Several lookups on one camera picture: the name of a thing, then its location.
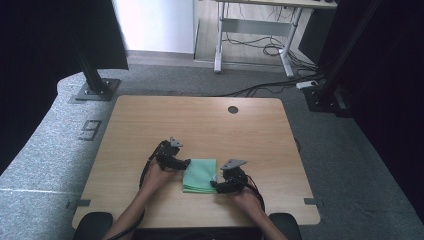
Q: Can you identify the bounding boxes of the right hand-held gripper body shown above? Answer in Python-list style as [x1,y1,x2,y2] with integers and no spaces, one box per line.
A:
[219,158,249,194]

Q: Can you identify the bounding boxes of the black chair armrest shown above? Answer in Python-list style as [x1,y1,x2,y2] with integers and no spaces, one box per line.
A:
[72,211,114,240]
[269,213,303,240]

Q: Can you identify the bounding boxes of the tangled black cables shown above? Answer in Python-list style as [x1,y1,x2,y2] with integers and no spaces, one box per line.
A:
[222,33,318,73]

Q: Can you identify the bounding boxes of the right hand-held gripper cable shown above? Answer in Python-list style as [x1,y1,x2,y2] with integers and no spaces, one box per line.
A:
[244,174,266,213]

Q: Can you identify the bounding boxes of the white metal frame desk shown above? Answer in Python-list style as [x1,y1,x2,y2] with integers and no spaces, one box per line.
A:
[213,0,338,79]

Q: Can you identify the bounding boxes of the long black floor cable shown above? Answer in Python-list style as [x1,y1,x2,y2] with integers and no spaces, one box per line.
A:
[218,75,325,98]

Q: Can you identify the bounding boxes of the white power strip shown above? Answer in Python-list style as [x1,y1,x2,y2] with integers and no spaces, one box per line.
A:
[295,80,319,90]

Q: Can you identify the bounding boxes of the black curtain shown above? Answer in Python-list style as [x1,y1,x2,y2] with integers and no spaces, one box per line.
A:
[316,0,424,222]
[0,0,129,176]

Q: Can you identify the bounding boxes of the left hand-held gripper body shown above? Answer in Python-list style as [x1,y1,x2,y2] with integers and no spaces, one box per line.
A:
[156,136,184,172]

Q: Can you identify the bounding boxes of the green cloth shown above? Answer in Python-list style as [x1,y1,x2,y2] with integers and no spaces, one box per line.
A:
[182,158,218,194]

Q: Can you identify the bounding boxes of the black metal stand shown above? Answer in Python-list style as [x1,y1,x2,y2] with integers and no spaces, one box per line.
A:
[303,0,384,118]
[71,39,122,102]

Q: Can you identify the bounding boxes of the person's left hand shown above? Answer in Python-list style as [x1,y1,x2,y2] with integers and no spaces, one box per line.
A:
[141,158,180,198]

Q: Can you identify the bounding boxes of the person's right hand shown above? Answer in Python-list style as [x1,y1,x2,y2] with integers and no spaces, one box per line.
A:
[231,186,265,220]

